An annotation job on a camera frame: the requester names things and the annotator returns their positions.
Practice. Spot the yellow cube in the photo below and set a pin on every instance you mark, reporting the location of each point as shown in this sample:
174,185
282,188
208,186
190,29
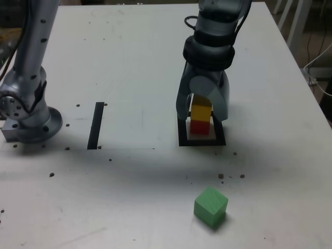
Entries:
200,112

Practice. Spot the red cube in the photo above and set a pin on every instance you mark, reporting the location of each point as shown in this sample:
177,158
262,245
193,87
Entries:
199,127

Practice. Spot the black tape strip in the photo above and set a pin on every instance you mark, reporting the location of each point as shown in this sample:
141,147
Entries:
95,127

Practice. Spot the white furniture leg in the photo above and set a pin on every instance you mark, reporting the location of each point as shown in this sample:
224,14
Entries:
297,23

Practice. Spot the black tape square outline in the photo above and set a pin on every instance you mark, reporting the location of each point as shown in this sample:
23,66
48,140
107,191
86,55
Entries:
202,142

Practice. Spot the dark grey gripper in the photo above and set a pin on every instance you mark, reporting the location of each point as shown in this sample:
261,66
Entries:
207,73

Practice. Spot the green cube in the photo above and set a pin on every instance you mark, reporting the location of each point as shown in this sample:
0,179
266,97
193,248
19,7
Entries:
210,205

